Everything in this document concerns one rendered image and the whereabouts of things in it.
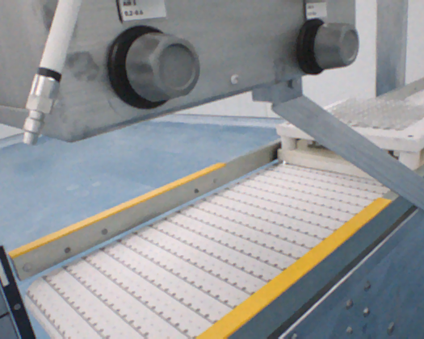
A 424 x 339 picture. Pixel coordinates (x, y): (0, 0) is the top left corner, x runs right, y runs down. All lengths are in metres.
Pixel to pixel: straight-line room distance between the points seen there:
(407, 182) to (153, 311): 0.26
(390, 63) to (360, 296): 0.82
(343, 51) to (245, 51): 0.06
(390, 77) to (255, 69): 1.00
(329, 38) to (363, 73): 3.65
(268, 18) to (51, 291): 0.37
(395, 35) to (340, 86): 2.81
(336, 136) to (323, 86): 3.71
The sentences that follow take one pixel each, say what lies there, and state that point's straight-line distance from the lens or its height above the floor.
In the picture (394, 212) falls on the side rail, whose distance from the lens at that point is 0.51.
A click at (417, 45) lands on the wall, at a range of 3.75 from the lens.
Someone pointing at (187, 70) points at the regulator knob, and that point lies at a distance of 0.16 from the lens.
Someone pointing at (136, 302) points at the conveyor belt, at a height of 0.83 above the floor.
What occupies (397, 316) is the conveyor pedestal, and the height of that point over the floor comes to 0.56.
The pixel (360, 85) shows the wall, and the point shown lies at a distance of 3.91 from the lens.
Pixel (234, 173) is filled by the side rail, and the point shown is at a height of 0.85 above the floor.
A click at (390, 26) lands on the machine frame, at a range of 1.19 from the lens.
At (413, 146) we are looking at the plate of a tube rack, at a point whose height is 0.90.
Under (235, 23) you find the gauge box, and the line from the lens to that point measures 0.21.
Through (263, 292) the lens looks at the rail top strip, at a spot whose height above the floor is 0.87.
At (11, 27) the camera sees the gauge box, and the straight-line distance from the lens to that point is 0.18.
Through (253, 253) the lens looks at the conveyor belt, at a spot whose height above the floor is 0.83.
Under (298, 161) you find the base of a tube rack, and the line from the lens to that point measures 0.71.
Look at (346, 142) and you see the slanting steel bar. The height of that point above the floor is 0.98.
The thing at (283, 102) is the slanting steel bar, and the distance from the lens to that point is 0.31.
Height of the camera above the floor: 1.08
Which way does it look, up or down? 20 degrees down
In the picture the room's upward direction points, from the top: 8 degrees counter-clockwise
